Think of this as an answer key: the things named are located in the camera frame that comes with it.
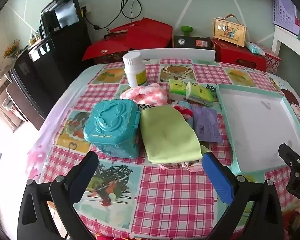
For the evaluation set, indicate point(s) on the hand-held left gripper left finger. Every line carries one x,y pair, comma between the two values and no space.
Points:
83,177

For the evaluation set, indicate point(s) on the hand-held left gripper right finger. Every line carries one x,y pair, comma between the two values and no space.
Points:
217,177

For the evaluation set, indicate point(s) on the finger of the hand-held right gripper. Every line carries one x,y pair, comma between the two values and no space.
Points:
291,156

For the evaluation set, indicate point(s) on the teal rimmed white tray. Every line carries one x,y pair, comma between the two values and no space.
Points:
252,125

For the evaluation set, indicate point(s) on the purple packet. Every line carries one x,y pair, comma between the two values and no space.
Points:
206,125

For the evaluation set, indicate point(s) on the green cloth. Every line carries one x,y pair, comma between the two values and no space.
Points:
167,132

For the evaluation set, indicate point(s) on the light blue face mask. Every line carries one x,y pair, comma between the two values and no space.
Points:
183,103

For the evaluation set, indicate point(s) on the green tissue pack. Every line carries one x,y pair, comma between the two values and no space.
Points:
200,93
177,88

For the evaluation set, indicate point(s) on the leopard print scrunchie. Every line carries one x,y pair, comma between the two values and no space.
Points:
145,106

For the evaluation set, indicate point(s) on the pink white fluffy towel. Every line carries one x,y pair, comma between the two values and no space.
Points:
150,93

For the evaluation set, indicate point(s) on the teal plastic box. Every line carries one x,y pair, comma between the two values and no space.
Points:
109,127

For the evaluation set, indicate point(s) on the red patterned box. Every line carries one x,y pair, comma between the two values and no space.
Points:
272,62

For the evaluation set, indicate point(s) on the white shelf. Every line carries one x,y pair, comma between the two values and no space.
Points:
290,42

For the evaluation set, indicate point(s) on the light blue wipes pack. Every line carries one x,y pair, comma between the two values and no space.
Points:
255,47

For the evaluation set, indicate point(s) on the white plastic bottle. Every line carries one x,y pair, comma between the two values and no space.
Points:
135,72

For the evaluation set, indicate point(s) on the red cardboard box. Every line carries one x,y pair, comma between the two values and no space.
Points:
230,52

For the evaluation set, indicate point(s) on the red gift box gold emblem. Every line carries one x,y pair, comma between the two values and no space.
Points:
102,47

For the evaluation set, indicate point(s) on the white board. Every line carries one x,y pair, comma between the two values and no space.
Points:
170,54

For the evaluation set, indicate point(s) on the purple plastic basket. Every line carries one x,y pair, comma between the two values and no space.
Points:
282,10

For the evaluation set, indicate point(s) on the black box with gauge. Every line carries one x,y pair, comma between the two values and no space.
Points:
190,42

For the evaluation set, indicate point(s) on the yellow flowers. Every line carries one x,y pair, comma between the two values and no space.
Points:
11,48

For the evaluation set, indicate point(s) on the green dumbbell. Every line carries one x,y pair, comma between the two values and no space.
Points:
187,30

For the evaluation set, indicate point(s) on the plain red gift box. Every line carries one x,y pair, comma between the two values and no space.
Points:
150,35

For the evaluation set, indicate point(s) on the black printer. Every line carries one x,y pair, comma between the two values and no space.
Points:
62,12

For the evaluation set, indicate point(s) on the wall socket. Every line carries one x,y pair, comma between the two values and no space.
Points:
87,9

